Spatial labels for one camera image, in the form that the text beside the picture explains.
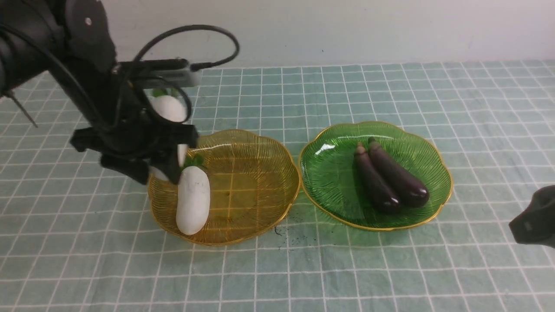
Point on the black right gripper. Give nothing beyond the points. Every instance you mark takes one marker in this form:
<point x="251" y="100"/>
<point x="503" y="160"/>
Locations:
<point x="536" y="224"/>

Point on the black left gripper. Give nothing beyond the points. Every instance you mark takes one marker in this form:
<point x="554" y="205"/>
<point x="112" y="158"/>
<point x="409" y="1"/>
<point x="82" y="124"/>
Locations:
<point x="147" y="136"/>

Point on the white radish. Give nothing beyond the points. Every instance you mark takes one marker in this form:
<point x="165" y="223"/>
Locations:
<point x="194" y="196"/>
<point x="171" y="108"/>

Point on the purple eggplant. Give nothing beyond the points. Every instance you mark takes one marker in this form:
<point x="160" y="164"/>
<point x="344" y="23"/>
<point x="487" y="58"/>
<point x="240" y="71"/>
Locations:
<point x="409" y="189"/>
<point x="381" y="197"/>

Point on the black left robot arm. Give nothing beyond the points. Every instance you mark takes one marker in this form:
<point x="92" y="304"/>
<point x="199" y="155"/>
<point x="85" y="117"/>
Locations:
<point x="70" y="39"/>

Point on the green checkered tablecloth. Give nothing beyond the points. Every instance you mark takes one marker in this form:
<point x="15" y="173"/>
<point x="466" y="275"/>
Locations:
<point x="78" y="238"/>

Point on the black wrist camera with cable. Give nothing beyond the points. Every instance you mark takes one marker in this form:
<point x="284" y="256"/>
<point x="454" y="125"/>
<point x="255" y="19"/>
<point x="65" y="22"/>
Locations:
<point x="173" y="72"/>

